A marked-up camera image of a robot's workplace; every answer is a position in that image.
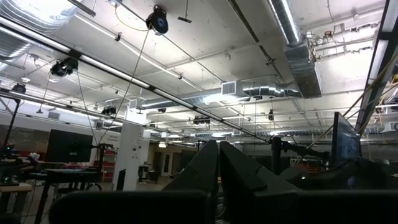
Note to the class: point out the black monitor on swivel arm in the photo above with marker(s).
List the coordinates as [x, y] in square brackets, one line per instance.
[345, 143]

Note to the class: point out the red storage shelf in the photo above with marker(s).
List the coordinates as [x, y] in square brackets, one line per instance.
[107, 165]

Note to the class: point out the overhead LED frame bar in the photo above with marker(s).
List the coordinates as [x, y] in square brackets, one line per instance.
[115, 71]

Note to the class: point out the side LED frame bar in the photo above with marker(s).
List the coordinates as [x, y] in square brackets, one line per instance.
[377, 68]

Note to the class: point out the long spiral silver duct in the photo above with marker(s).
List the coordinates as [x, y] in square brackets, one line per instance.
[261, 89]

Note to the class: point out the black monitor on stand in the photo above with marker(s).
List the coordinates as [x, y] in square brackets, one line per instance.
[70, 146]

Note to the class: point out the rectangular silver ceiling duct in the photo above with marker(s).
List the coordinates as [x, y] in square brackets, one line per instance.
[303, 71]

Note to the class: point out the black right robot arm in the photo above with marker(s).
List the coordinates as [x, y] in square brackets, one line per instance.
[342, 177]

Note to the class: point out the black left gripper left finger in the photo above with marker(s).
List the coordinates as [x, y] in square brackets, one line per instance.
[202, 168]

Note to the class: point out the white building column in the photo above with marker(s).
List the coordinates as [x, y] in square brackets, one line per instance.
[130, 155]

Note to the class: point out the light wooden desk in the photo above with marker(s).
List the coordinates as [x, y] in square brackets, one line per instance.
[15, 187]

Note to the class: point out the black workbench table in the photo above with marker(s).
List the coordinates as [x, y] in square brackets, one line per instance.
[71, 175]

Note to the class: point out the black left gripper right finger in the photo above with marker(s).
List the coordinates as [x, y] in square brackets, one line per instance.
[236, 174]

